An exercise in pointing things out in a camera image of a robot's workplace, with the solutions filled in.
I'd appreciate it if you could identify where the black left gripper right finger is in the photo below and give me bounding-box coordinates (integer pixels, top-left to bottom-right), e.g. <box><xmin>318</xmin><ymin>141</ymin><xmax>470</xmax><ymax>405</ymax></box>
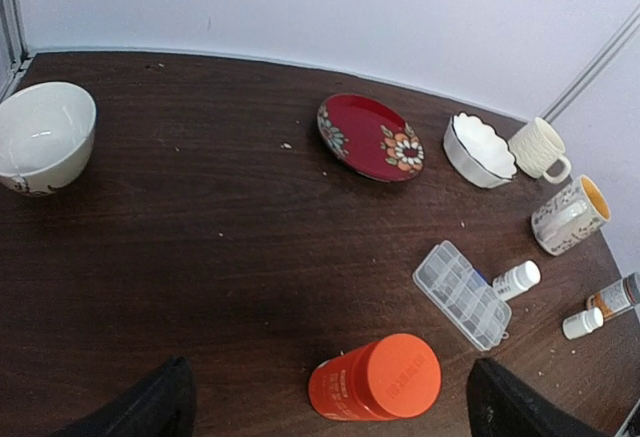
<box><xmin>466</xmin><ymin>358</ymin><xmax>601</xmax><ymax>437</ymax></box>

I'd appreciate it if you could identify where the floral mug yellow inside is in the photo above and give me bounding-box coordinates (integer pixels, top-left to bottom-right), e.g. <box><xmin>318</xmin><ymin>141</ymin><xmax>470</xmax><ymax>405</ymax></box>
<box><xmin>530</xmin><ymin>175</ymin><xmax>611</xmax><ymax>256</ymax></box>

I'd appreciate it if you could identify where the aluminium frame post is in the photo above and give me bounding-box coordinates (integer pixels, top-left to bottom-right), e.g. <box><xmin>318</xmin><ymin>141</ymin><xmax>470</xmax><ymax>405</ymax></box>
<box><xmin>1</xmin><ymin>0</ymin><xmax>32</xmax><ymax>100</ymax></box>
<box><xmin>541</xmin><ymin>4</ymin><xmax>640</xmax><ymax>123</ymax></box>

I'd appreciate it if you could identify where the left aluminium frame post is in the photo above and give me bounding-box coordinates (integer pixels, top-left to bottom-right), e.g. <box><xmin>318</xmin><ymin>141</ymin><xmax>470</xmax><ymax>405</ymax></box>
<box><xmin>1</xmin><ymin>0</ymin><xmax>32</xmax><ymax>100</ymax></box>

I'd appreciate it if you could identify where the small white pill bottle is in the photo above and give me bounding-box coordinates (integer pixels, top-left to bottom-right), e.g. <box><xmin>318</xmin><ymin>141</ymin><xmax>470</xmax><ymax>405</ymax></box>
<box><xmin>562</xmin><ymin>307</ymin><xmax>604</xmax><ymax>340</ymax></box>

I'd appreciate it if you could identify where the amber bottle grey cap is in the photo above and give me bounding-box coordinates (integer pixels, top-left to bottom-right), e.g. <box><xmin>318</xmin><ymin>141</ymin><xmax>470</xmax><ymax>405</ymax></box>
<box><xmin>586</xmin><ymin>272</ymin><xmax>640</xmax><ymax>321</ymax></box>

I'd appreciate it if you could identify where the white scalloped bowl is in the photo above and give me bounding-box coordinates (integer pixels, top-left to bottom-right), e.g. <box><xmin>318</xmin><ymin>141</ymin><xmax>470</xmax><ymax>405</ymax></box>
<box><xmin>443</xmin><ymin>112</ymin><xmax>517</xmax><ymax>189</ymax></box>

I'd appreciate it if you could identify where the right aluminium frame post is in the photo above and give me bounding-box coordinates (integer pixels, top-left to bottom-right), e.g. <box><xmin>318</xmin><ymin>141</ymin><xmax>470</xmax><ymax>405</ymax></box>
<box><xmin>541</xmin><ymin>4</ymin><xmax>640</xmax><ymax>123</ymax></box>

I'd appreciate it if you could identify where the orange pill bottle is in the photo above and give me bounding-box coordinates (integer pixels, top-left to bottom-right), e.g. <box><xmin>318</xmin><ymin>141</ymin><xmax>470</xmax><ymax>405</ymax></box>
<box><xmin>307</xmin><ymin>333</ymin><xmax>442</xmax><ymax>421</ymax></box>

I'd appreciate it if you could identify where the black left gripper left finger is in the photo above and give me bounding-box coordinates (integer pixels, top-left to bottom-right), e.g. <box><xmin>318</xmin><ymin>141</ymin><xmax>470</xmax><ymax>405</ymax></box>
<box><xmin>54</xmin><ymin>357</ymin><xmax>196</xmax><ymax>436</ymax></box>

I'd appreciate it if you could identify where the plain white ceramic bowl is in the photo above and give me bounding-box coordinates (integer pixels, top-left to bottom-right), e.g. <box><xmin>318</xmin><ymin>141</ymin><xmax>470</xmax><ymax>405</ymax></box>
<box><xmin>1</xmin><ymin>82</ymin><xmax>97</xmax><ymax>197</ymax></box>

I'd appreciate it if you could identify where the cream textured mug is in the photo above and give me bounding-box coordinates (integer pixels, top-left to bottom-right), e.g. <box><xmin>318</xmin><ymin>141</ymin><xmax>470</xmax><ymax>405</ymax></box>
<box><xmin>507</xmin><ymin>117</ymin><xmax>572</xmax><ymax>185</ymax></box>

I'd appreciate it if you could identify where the red floral plate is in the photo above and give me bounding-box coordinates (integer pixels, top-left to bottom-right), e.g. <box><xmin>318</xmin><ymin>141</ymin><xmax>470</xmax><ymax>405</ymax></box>
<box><xmin>316</xmin><ymin>94</ymin><xmax>425</xmax><ymax>183</ymax></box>

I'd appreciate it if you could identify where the clear plastic pill organizer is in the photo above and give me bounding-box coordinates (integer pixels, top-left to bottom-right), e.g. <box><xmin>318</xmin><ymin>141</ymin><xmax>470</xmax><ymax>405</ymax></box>
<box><xmin>412</xmin><ymin>240</ymin><xmax>512</xmax><ymax>352</ymax></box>

